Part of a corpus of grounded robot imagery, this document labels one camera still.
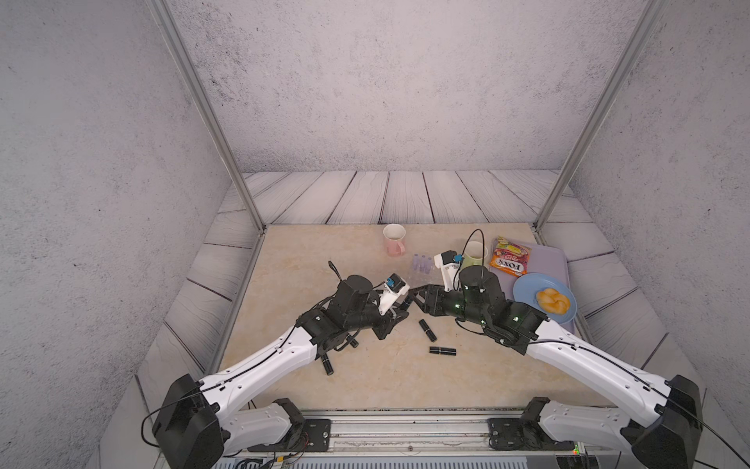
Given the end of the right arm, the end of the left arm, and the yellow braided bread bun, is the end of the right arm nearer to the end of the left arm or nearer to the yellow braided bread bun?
the end of the left arm

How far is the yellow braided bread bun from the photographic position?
37.5 inches

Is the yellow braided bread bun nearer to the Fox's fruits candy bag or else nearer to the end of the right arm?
the Fox's fruits candy bag

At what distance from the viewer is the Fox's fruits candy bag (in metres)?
1.06
